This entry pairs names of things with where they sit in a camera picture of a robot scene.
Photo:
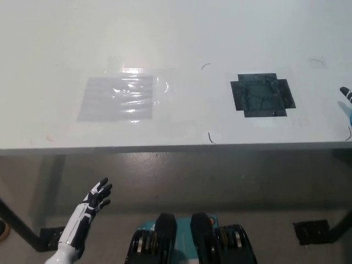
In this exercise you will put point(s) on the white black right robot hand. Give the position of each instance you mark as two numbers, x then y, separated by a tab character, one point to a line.
348	94

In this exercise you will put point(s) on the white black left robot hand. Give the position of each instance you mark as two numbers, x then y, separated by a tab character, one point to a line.
88	210

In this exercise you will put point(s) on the blue soft sponge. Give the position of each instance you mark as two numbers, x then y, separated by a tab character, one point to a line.
347	112

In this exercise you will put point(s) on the black tape marked spot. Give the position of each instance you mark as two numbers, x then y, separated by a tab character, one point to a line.
261	94

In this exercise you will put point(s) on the black metal table leg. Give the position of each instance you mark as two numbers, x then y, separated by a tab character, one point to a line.
22	228
342	226

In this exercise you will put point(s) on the brown round object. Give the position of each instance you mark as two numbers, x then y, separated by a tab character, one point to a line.
4	231

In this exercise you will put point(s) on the clear plastic sheet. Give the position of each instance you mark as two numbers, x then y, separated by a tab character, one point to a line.
115	99

